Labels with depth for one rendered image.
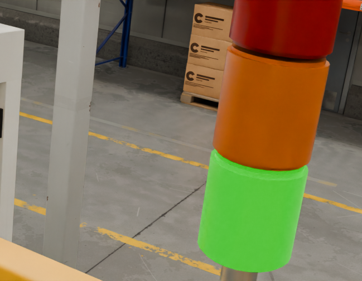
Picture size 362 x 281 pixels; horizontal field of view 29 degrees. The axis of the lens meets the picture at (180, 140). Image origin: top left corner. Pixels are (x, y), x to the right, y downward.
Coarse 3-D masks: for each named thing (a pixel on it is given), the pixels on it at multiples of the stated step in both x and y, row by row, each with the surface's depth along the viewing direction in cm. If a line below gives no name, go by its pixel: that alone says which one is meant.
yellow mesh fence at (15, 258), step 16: (0, 240) 47; (0, 256) 45; (16, 256) 46; (32, 256) 46; (0, 272) 44; (16, 272) 44; (32, 272) 44; (48, 272) 44; (64, 272) 44; (80, 272) 45
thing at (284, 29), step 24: (240, 0) 32; (264, 0) 31; (288, 0) 31; (312, 0) 31; (336, 0) 31; (240, 24) 32; (264, 24) 31; (288, 24) 31; (312, 24) 31; (336, 24) 32; (264, 48) 31; (288, 48) 31; (312, 48) 31
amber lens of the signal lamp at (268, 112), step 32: (256, 64) 32; (288, 64) 32; (320, 64) 32; (224, 96) 34; (256, 96) 32; (288, 96) 32; (320, 96) 33; (224, 128) 34; (256, 128) 33; (288, 128) 32; (256, 160) 33; (288, 160) 33
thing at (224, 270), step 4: (224, 268) 37; (228, 268) 37; (224, 272) 37; (228, 272) 37; (232, 272) 37; (236, 272) 37; (240, 272) 36; (244, 272) 36; (248, 272) 37; (252, 272) 37; (220, 276) 38; (224, 276) 37; (228, 276) 37; (232, 276) 37; (236, 276) 37; (240, 276) 37; (244, 276) 37; (248, 276) 37; (252, 276) 37; (256, 276) 37; (220, 280) 38; (224, 280) 37; (228, 280) 37; (232, 280) 37; (236, 280) 37; (240, 280) 37; (244, 280) 37; (248, 280) 37; (252, 280) 37; (256, 280) 37
